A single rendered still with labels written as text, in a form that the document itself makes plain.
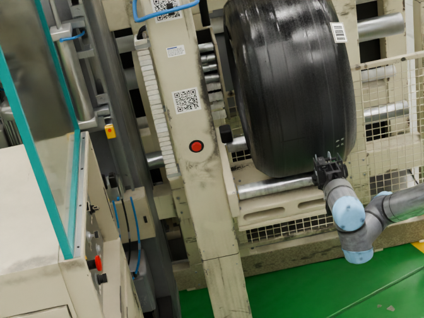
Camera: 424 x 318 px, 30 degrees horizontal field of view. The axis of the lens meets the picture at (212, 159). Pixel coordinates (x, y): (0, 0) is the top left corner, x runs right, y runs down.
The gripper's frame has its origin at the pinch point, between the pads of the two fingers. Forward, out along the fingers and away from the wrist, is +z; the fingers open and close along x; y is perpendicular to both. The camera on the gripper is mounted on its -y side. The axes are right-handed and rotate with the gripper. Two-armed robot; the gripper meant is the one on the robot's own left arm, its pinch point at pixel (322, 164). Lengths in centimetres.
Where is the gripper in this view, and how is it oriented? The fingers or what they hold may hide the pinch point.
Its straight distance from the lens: 227.9
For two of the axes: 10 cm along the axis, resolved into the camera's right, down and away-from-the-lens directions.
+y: -1.9, -8.8, -4.3
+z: -0.8, -4.2, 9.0
